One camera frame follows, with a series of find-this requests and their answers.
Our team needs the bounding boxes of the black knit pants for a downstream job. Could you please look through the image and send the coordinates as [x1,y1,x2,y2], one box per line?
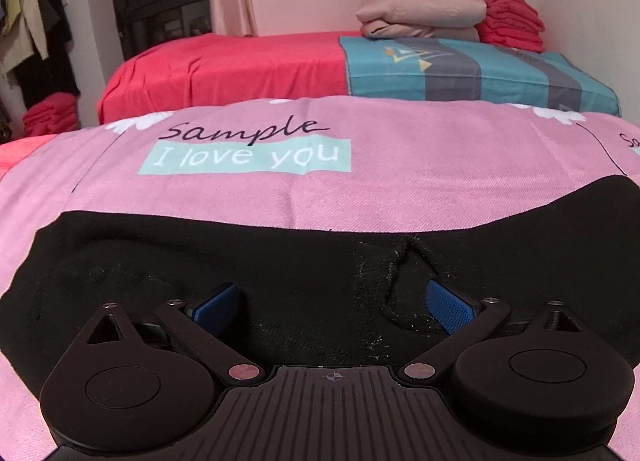
[1,176,639,393]

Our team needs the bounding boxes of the pink printed bed cover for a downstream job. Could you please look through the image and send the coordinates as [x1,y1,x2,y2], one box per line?
[1,96,639,460]

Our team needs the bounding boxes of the teal grey striped pillow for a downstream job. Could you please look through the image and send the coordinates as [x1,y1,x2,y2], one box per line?
[340,36,620,117]

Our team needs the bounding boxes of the red bed sheet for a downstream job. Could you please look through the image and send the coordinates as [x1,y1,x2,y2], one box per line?
[1,33,368,196]

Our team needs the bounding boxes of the red folded cloth pile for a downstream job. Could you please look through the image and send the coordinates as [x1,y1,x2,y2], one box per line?
[23,93,79,137]

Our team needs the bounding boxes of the folded red blanket on bed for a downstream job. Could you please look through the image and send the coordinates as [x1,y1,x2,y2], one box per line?
[475,0,546,53]

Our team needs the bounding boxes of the folded beige blanket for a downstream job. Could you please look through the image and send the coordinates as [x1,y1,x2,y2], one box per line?
[356,0,487,42]

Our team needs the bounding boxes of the hanging clothes on rack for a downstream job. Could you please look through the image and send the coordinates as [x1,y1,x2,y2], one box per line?
[1,0,80,108]

